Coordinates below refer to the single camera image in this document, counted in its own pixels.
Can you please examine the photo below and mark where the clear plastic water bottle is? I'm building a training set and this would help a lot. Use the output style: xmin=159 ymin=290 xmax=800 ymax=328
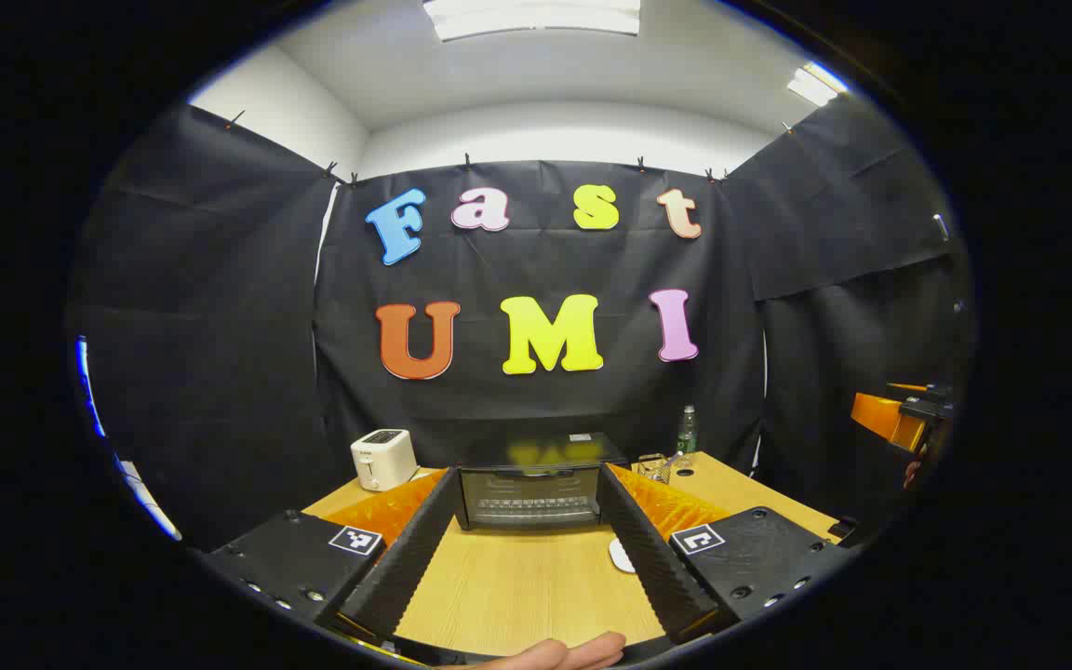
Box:
xmin=676 ymin=405 xmax=700 ymax=466

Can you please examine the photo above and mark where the large ceiling light panel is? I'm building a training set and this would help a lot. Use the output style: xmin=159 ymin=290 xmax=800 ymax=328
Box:
xmin=424 ymin=0 xmax=641 ymax=42

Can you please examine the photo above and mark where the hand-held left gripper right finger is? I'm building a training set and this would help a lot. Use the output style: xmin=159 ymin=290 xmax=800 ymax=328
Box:
xmin=596 ymin=462 xmax=861 ymax=645

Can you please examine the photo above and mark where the small ceiling light panel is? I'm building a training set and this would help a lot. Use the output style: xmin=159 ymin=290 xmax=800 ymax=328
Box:
xmin=787 ymin=61 xmax=849 ymax=107

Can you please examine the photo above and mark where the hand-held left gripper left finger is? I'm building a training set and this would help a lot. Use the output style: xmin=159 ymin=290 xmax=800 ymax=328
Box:
xmin=204 ymin=465 xmax=467 ymax=652

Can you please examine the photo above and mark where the black electric oven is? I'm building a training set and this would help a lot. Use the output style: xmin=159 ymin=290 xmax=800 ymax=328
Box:
xmin=450 ymin=432 xmax=630 ymax=531

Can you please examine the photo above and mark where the white toaster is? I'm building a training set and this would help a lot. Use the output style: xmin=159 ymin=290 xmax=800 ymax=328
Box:
xmin=351 ymin=429 xmax=419 ymax=492

